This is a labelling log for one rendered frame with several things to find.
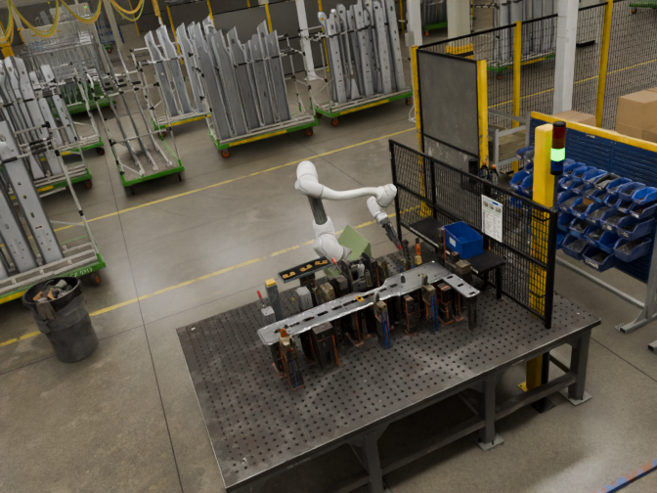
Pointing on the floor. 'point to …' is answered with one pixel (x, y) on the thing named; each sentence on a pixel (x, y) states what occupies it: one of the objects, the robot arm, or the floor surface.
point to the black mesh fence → (482, 233)
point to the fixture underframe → (576, 372)
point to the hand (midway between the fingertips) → (397, 243)
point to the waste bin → (63, 317)
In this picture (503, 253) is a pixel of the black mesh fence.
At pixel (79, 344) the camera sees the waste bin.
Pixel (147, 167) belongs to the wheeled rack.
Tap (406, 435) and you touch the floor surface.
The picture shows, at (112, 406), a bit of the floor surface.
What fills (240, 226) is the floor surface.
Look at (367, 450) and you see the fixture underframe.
